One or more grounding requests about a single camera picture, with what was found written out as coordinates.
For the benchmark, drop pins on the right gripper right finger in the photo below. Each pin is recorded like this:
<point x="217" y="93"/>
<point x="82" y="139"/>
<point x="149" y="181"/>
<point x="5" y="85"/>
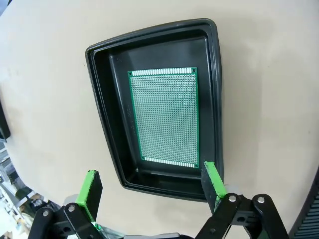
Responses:
<point x="211" y="189"/>

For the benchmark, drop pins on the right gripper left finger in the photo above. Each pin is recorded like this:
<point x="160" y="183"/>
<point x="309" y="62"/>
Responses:
<point x="91" y="191"/>

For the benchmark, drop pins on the green perforated circuit board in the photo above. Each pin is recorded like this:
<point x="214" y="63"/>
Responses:
<point x="164" y="117"/>

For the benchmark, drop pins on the black ESD tray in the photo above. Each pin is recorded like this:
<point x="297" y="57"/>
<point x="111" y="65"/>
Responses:
<point x="117" y="124"/>
<point x="3" y="122"/>

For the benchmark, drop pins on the black slotted board rack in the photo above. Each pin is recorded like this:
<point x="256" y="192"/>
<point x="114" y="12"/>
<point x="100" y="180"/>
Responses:
<point x="311" y="219"/>

